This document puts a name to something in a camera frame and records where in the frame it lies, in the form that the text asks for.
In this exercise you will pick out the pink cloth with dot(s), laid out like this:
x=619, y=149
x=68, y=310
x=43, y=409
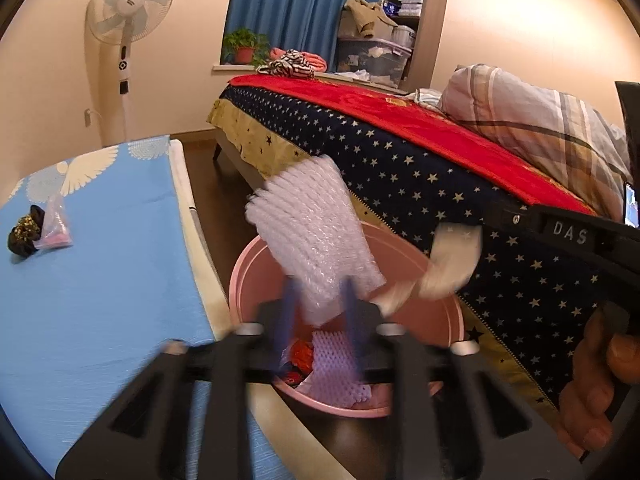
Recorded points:
x=315, y=60

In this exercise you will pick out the beige jacket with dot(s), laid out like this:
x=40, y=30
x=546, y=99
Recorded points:
x=367, y=15

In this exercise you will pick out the person's right hand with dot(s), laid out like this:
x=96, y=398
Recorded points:
x=585, y=390

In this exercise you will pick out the clear storage box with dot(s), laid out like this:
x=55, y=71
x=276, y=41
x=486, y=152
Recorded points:
x=372, y=60

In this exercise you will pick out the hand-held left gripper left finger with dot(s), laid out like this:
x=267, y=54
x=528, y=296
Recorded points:
x=285, y=330

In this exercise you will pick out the white cloth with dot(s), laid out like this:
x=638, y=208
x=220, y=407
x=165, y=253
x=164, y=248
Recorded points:
x=359, y=76

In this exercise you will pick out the white standing fan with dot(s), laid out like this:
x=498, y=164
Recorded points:
x=127, y=0

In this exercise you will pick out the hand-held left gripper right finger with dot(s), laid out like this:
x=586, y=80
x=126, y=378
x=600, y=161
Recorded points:
x=354, y=340

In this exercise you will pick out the pink plastic bucket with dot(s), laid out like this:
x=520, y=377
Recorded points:
x=255, y=270

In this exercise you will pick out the small clear plastic bag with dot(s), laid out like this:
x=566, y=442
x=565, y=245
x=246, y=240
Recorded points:
x=56, y=227

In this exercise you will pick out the star print bed sheet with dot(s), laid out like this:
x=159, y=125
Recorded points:
x=400, y=175

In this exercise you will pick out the white lidded container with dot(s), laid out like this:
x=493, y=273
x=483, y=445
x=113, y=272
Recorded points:
x=404, y=36

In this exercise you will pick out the red wrapper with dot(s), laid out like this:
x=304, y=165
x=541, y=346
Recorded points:
x=300, y=355

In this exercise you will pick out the wooden bookshelf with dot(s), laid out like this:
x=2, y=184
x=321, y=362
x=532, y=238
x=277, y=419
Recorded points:
x=432, y=25

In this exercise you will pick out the cream paper sheet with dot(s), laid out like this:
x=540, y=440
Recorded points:
x=450, y=260

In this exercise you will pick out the red blanket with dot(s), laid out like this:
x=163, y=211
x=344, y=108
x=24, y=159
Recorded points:
x=400, y=115

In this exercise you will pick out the striped cloth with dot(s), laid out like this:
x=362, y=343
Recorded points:
x=287, y=66

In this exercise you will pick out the potted green plant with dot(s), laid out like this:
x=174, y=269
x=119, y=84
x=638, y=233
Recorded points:
x=245, y=45

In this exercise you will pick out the blue curtain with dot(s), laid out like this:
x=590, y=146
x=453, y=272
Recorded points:
x=300, y=5

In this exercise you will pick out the stack of white packets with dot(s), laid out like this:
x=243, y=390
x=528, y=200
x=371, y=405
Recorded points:
x=410, y=5

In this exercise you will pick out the white bubble wrap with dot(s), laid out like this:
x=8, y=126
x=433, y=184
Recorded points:
x=310, y=225

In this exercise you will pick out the black gold scrunchie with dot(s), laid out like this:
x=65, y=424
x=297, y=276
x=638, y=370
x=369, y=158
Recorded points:
x=25, y=232

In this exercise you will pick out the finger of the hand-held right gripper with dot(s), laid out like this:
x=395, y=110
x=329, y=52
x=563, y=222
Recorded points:
x=540, y=230

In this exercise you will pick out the white foam net sleeve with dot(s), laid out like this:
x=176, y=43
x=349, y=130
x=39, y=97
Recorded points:
x=330, y=365

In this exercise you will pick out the plaid pillow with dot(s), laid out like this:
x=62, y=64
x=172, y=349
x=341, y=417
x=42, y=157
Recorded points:
x=525, y=115

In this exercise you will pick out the blue bird print tablecloth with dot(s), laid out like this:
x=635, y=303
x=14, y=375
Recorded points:
x=100, y=285

